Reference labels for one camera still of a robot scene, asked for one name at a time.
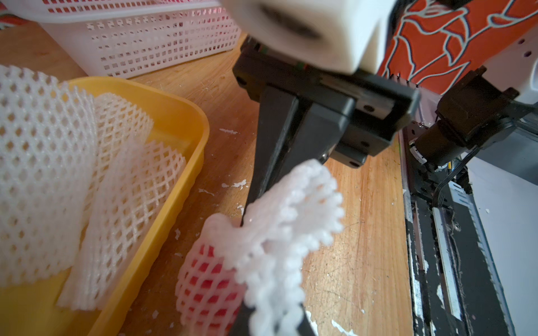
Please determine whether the white foam net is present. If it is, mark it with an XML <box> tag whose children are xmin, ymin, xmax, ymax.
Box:
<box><xmin>84</xmin><ymin>93</ymin><xmax>154</xmax><ymax>222</ymax></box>
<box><xmin>57</xmin><ymin>139</ymin><xmax>186</xmax><ymax>311</ymax></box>
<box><xmin>1</xmin><ymin>66</ymin><xmax>98</xmax><ymax>287</ymax></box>

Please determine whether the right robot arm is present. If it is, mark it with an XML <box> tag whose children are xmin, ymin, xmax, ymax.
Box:
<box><xmin>233</xmin><ymin>36</ymin><xmax>537</xmax><ymax>203</ymax></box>

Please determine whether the netted apple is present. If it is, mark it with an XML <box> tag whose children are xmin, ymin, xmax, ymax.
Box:
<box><xmin>175</xmin><ymin>159</ymin><xmax>345</xmax><ymax>335</ymax></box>

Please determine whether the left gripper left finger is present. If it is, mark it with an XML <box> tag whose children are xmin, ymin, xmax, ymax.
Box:
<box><xmin>228</xmin><ymin>304</ymin><xmax>254</xmax><ymax>336</ymax></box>

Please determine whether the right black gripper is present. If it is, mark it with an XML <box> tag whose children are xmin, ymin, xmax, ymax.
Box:
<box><xmin>233</xmin><ymin>36</ymin><xmax>420</xmax><ymax>207</ymax></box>

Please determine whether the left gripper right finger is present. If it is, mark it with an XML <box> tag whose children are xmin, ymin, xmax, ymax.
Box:
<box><xmin>296</xmin><ymin>306</ymin><xmax>315</xmax><ymax>336</ymax></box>

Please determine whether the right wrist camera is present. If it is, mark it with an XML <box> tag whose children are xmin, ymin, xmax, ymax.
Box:
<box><xmin>221</xmin><ymin>0</ymin><xmax>396</xmax><ymax>74</ymax></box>

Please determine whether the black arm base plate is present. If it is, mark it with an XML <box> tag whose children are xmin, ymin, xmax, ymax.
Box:
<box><xmin>399</xmin><ymin>123</ymin><xmax>516</xmax><ymax>335</ymax></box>

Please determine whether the pink plastic basket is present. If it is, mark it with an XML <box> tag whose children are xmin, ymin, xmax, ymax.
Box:
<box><xmin>3</xmin><ymin>0</ymin><xmax>241</xmax><ymax>78</ymax></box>

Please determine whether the yellow plastic tray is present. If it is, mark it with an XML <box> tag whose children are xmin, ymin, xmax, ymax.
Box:
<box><xmin>1</xmin><ymin>77</ymin><xmax>210</xmax><ymax>335</ymax></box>

